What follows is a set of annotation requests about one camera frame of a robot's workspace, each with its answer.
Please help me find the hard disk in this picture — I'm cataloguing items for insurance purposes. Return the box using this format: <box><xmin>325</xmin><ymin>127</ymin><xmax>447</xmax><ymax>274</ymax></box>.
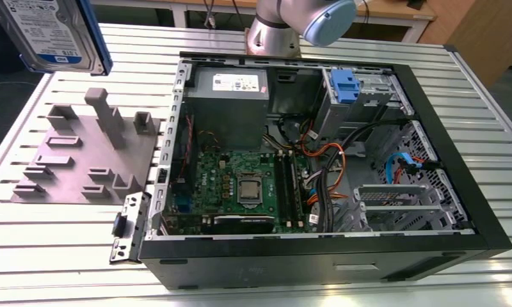
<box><xmin>0</xmin><ymin>0</ymin><xmax>114</xmax><ymax>77</ymax></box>

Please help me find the grey metal disk bay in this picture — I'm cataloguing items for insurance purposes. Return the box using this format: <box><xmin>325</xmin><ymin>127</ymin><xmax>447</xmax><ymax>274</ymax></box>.
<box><xmin>352</xmin><ymin>184</ymin><xmax>475</xmax><ymax>233</ymax></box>

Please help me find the green motherboard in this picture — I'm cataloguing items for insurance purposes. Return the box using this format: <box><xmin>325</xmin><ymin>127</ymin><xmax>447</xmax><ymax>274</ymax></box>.
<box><xmin>165</xmin><ymin>150</ymin><xmax>315</xmax><ymax>234</ymax></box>

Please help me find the silver CPU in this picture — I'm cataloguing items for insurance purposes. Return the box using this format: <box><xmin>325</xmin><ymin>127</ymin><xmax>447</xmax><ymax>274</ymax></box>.
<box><xmin>240</xmin><ymin>180</ymin><xmax>261</xmax><ymax>199</ymax></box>

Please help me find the grey power supply unit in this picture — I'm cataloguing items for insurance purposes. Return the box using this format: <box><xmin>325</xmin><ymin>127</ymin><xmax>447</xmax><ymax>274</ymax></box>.
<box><xmin>183</xmin><ymin>67</ymin><xmax>271</xmax><ymax>153</ymax></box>

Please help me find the black RAM slot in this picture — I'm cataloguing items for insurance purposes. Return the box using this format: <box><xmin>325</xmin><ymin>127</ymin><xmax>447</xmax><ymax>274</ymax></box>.
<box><xmin>279</xmin><ymin>152</ymin><xmax>295</xmax><ymax>226</ymax></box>
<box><xmin>288</xmin><ymin>152</ymin><xmax>304</xmax><ymax>226</ymax></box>

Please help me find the CPU socket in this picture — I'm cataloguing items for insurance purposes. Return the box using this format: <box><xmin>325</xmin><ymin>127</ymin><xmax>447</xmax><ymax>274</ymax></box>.
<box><xmin>236</xmin><ymin>171</ymin><xmax>267</xmax><ymax>209</ymax></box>

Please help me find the black graphics card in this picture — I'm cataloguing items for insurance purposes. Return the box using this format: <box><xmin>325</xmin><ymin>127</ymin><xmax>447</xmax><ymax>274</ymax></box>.
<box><xmin>164</xmin><ymin>213</ymin><xmax>277</xmax><ymax>236</ymax></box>

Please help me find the grey metal drive cage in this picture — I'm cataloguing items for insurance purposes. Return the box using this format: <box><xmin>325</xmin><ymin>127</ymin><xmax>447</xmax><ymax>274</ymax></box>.
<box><xmin>313</xmin><ymin>65</ymin><xmax>413</xmax><ymax>141</ymax></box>

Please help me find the blue drive latch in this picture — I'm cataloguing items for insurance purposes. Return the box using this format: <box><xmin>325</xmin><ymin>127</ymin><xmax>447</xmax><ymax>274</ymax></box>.
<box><xmin>331</xmin><ymin>68</ymin><xmax>361</xmax><ymax>105</ymax></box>

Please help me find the black PC case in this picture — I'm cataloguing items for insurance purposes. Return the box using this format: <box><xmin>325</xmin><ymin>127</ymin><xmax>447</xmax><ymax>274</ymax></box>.
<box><xmin>136</xmin><ymin>51</ymin><xmax>512</xmax><ymax>290</ymax></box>

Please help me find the grey parts rack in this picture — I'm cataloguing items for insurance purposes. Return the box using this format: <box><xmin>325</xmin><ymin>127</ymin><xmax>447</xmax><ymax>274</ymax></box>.
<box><xmin>10</xmin><ymin>88</ymin><xmax>163</xmax><ymax>206</ymax></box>

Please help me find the orange yellow wire bundle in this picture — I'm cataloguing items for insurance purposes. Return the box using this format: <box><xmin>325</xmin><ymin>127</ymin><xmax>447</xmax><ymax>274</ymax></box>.
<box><xmin>300</xmin><ymin>142</ymin><xmax>351</xmax><ymax>205</ymax></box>

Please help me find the thin red black wire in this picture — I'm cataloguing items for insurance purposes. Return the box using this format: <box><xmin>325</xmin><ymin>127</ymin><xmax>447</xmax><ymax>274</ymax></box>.
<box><xmin>181</xmin><ymin>113</ymin><xmax>196</xmax><ymax>185</ymax></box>

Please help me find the thick black cable bundle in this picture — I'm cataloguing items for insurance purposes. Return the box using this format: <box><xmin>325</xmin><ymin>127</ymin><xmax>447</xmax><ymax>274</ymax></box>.
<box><xmin>315</xmin><ymin>118</ymin><xmax>411</xmax><ymax>233</ymax></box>

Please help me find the grey slot retainer bracket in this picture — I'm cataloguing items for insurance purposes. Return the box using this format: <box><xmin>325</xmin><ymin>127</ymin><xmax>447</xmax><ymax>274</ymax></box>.
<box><xmin>109</xmin><ymin>191</ymin><xmax>153</xmax><ymax>265</ymax></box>

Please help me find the blue data wire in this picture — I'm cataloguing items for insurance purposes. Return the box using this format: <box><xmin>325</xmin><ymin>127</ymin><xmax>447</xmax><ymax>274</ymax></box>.
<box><xmin>383</xmin><ymin>152</ymin><xmax>423</xmax><ymax>186</ymax></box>

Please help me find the black plug power wire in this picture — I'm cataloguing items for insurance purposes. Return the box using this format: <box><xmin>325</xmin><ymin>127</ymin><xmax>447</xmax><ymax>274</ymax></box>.
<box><xmin>409</xmin><ymin>155</ymin><xmax>444</xmax><ymax>175</ymax></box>

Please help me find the wooden desk white frame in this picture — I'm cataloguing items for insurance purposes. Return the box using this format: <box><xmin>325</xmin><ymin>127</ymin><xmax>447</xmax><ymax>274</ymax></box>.
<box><xmin>153</xmin><ymin>0</ymin><xmax>437</xmax><ymax>44</ymax></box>

